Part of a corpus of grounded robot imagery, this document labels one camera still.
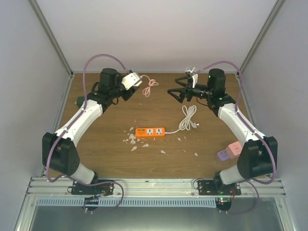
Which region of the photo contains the pink cube socket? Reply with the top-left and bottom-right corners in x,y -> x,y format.
226,141 -> 242,159

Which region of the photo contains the green cube plug adapter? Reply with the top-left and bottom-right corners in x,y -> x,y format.
76,96 -> 85,108

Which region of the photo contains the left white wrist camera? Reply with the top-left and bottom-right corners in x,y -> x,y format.
121,72 -> 142,90

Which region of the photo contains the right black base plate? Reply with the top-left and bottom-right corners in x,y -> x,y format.
192,179 -> 242,196

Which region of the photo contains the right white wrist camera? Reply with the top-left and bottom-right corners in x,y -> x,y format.
185,66 -> 198,88

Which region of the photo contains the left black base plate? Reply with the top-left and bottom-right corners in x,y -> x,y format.
67,180 -> 114,196

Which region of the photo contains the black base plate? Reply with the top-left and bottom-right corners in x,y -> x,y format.
67,180 -> 114,196
192,179 -> 242,196

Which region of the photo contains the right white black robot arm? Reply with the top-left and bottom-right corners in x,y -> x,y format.
167,68 -> 278,195

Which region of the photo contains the orange power strip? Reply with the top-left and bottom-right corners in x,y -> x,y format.
135,127 -> 166,138

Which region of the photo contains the aluminium front rail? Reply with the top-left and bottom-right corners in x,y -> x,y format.
26,178 -> 286,198

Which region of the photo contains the grey slotted cable duct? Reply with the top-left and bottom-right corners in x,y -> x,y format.
37,197 -> 216,208

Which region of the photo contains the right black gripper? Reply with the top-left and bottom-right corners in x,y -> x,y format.
168,76 -> 213,104

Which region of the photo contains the pink usb cable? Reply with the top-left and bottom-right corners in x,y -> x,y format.
141,75 -> 159,98

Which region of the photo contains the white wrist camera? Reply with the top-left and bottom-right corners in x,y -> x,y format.
185,66 -> 198,88
121,72 -> 142,90

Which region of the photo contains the purple power strip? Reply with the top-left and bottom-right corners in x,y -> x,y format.
217,150 -> 230,162

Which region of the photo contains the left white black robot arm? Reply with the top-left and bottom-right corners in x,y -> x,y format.
42,68 -> 142,194

